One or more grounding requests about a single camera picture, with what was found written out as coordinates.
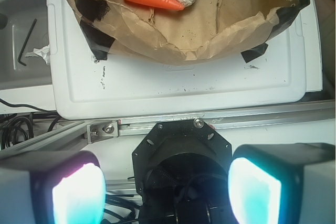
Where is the black cables bundle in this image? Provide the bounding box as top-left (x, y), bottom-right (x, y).
top-left (0, 98), bottom-right (64, 151)

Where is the brown paper bag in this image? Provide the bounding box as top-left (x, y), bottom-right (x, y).
top-left (66, 0), bottom-right (310, 66)

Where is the aluminium frame rail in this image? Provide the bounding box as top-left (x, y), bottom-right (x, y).
top-left (1, 100), bottom-right (335, 158)

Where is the black hex key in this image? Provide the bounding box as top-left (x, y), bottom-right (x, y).
top-left (17, 18), bottom-right (37, 66)

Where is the small white paper scrap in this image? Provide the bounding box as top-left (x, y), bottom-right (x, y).
top-left (25, 45), bottom-right (50, 65)

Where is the grey plastic bin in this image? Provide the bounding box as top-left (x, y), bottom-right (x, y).
top-left (1, 0), bottom-right (51, 90)

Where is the black octagonal mount plate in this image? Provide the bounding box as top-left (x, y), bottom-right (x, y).
top-left (132, 130), bottom-right (236, 223)

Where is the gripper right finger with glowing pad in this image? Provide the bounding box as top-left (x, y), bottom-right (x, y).
top-left (228, 143), bottom-right (335, 223)

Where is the white plastic tray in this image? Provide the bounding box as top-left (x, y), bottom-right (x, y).
top-left (47, 0), bottom-right (322, 119)

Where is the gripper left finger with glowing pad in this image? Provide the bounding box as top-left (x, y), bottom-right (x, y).
top-left (1, 150), bottom-right (106, 223)

